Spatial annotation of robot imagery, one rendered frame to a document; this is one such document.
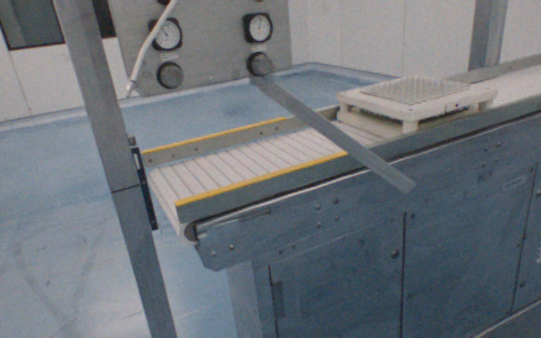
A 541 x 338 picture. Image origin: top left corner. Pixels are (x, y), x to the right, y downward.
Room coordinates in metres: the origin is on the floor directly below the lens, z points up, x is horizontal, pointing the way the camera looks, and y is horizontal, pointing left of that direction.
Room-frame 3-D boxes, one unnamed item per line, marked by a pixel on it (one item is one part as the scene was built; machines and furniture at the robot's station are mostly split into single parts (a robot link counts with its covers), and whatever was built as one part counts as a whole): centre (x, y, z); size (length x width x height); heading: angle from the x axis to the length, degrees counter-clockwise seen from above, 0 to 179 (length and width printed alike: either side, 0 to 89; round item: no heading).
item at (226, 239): (0.95, -0.42, 0.86); 1.30 x 0.29 x 0.10; 114
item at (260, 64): (0.57, -0.01, 1.15); 0.03 x 0.03 x 0.04; 24
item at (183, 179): (0.95, -0.42, 0.89); 1.35 x 0.25 x 0.05; 114
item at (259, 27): (0.58, -0.01, 1.19); 0.04 x 0.01 x 0.04; 114
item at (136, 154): (0.81, 0.26, 0.86); 0.02 x 0.01 x 0.20; 114
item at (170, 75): (0.52, 0.10, 1.15); 0.03 x 0.02 x 0.04; 114
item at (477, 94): (0.92, -0.35, 0.98); 0.25 x 0.24 x 0.02; 24
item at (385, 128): (0.92, -0.35, 0.93); 0.24 x 0.24 x 0.02; 24
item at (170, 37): (0.53, 0.10, 1.20); 0.04 x 0.01 x 0.04; 114
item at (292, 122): (1.07, -0.35, 0.93); 1.32 x 0.02 x 0.03; 114
